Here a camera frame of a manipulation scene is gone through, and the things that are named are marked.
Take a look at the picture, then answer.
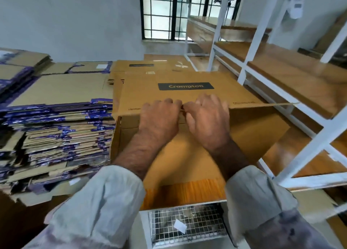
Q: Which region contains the person's right hand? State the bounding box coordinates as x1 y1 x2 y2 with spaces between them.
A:
183 93 231 152

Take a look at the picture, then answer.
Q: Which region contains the person's right forearm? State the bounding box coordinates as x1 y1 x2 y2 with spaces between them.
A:
209 138 253 183

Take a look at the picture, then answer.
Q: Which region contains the person's left hand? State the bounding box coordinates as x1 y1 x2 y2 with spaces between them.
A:
138 98 183 146

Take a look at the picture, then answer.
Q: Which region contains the white metal shelf rack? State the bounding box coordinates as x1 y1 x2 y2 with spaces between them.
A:
184 0 347 215

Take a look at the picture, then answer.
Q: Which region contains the person's light grey shirt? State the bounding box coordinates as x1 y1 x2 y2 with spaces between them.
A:
22 165 337 249

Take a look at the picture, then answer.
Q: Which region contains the wooden table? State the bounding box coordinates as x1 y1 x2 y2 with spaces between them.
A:
140 53 347 249

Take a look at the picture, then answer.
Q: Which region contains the person's left forearm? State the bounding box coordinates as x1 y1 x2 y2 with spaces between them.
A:
113 132 164 180

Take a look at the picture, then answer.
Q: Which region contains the black framed window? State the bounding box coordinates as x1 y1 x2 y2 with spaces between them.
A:
139 0 242 42

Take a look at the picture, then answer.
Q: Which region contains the white wire mesh cage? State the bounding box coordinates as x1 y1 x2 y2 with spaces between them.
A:
140 203 230 249

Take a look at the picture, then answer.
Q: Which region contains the white wall device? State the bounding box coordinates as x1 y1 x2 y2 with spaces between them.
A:
287 0 304 20

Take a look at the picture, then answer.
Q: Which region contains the white paper tag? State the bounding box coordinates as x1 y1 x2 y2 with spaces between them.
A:
173 219 187 234

